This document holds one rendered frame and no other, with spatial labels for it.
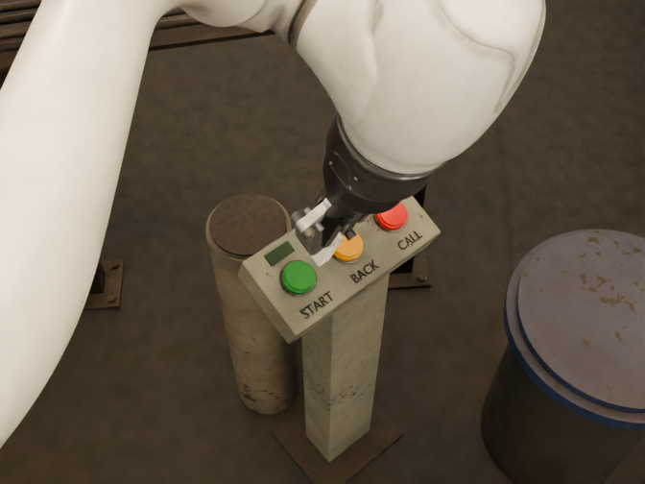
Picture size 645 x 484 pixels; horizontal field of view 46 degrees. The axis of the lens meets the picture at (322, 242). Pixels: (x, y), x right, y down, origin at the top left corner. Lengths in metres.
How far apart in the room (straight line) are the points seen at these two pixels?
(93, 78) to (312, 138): 1.55
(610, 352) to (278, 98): 1.17
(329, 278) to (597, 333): 0.41
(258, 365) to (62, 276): 1.02
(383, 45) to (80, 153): 0.20
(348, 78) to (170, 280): 1.22
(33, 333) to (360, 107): 0.28
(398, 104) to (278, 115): 1.49
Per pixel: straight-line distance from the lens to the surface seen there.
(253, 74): 2.06
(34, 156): 0.31
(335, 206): 0.63
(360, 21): 0.46
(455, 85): 0.44
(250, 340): 1.22
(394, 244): 0.95
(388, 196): 0.57
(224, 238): 1.04
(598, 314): 1.14
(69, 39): 0.36
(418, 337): 1.56
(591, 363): 1.10
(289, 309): 0.89
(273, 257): 0.90
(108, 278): 1.67
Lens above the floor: 1.35
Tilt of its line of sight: 54 degrees down
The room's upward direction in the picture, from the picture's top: straight up
